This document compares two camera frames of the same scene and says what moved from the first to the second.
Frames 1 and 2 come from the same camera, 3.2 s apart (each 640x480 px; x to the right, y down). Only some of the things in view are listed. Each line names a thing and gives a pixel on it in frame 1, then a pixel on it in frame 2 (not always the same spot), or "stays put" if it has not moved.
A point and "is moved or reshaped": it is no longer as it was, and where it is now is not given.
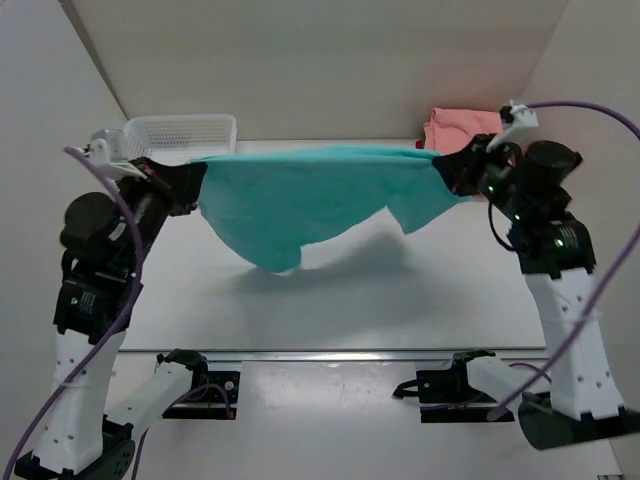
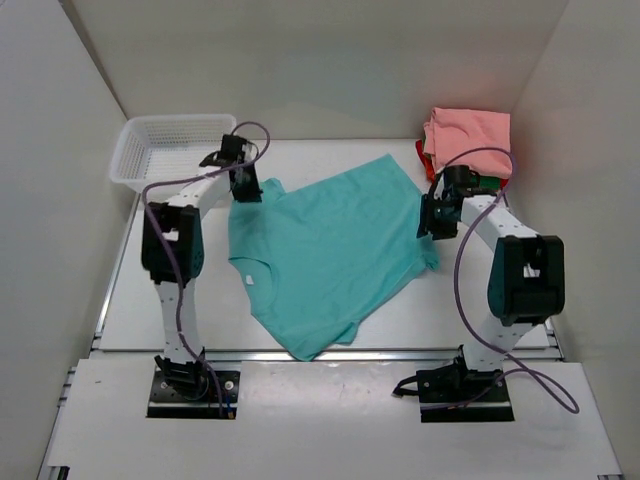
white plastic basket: [181, 137] stays put
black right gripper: [454, 171] → [428, 226]
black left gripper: [188, 177] → [254, 195]
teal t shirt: [267, 204] is moved or reshaped
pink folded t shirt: [448, 129] stays put
